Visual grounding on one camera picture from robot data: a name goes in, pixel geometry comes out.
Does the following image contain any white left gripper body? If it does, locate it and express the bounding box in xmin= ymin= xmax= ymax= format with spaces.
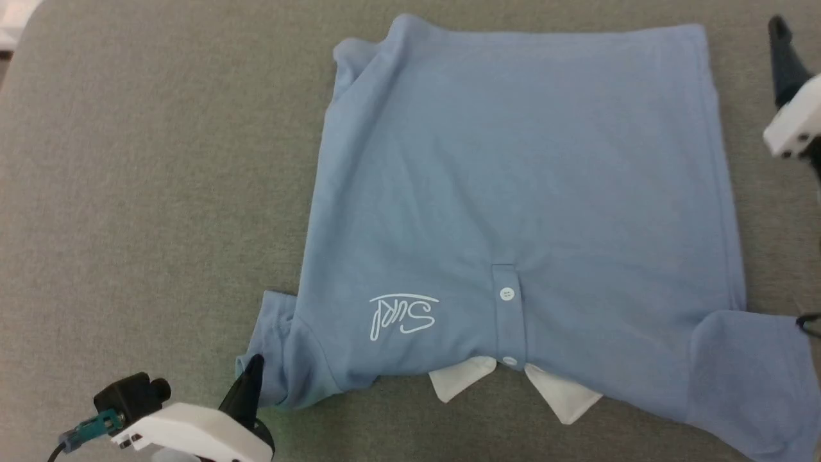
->
xmin=109 ymin=403 xmax=276 ymax=462

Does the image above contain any grey fabric sofa seat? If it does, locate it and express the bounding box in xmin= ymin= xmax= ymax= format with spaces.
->
xmin=0 ymin=0 xmax=821 ymax=462

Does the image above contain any light blue polo shirt white collar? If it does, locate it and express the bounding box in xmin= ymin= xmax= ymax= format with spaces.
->
xmin=234 ymin=13 xmax=821 ymax=462

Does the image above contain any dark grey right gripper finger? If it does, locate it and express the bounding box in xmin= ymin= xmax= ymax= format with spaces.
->
xmin=768 ymin=15 xmax=813 ymax=108

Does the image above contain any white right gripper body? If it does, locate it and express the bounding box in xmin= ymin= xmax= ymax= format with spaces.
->
xmin=763 ymin=73 xmax=821 ymax=161

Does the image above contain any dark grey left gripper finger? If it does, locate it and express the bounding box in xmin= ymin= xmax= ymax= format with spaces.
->
xmin=218 ymin=354 xmax=266 ymax=429

